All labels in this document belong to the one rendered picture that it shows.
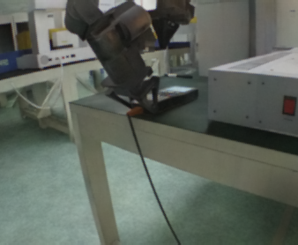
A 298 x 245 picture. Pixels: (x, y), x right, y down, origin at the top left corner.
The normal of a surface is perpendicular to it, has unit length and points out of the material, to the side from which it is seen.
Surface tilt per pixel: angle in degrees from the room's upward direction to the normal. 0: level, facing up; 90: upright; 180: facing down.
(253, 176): 90
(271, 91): 90
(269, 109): 90
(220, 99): 90
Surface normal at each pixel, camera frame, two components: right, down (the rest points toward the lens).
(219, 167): -0.65, 0.30
